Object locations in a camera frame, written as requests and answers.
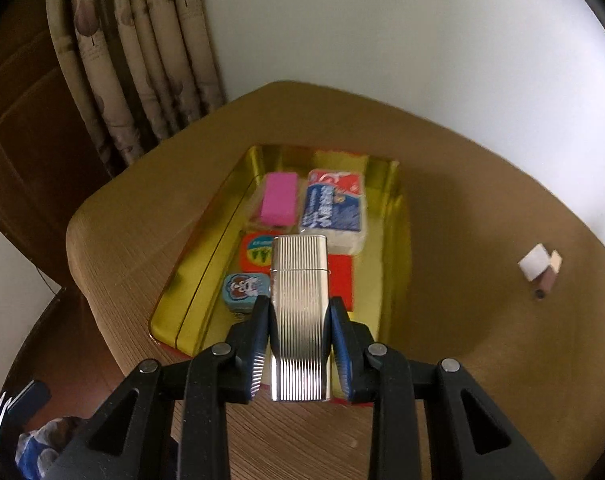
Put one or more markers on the beige block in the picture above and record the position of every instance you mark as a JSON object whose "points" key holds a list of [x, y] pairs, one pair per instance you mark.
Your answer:
{"points": [[556, 262]]}

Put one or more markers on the blue and white tissue pack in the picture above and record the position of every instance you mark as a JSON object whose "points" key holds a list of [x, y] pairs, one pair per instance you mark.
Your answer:
{"points": [[335, 207]]}

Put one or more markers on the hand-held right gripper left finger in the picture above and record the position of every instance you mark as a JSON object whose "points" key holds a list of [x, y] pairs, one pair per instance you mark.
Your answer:
{"points": [[250, 340]]}

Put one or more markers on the beige patterned curtain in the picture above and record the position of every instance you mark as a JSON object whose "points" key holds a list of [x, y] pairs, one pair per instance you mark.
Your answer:
{"points": [[132, 60]]}

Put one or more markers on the blue printed cloth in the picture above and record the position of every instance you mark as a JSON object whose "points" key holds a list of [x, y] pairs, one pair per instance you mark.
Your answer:
{"points": [[45, 445]]}

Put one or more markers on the orange tape measure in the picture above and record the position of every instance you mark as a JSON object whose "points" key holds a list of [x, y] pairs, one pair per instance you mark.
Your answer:
{"points": [[255, 255]]}

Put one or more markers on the brown wooden door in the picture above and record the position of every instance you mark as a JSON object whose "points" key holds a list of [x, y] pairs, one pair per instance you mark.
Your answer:
{"points": [[32, 150]]}

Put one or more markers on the white zigzag patterned cube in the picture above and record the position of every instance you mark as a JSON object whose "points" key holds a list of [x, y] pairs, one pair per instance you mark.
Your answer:
{"points": [[532, 262]]}

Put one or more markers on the red tin with gold interior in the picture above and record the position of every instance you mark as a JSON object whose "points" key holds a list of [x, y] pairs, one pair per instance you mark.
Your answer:
{"points": [[387, 240]]}

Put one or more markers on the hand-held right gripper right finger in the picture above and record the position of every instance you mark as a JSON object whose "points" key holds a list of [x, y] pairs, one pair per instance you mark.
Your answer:
{"points": [[343, 345]]}

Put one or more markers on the small blue bear tin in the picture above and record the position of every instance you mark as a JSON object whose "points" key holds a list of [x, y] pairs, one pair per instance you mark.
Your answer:
{"points": [[245, 290]]}

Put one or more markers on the silver ribbed lighter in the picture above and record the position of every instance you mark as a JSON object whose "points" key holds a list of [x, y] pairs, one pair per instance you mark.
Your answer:
{"points": [[300, 310]]}

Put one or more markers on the mauve lipstick tube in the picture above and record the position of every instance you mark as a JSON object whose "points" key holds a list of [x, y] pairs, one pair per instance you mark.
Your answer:
{"points": [[545, 285]]}

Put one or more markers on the pink block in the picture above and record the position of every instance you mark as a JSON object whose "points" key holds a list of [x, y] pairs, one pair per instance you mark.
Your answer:
{"points": [[280, 197]]}

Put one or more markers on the black flat device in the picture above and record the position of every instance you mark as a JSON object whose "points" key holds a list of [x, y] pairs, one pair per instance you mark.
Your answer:
{"points": [[20, 405]]}

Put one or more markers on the red block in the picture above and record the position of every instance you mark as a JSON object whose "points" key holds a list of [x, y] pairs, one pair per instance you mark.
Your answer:
{"points": [[342, 280]]}

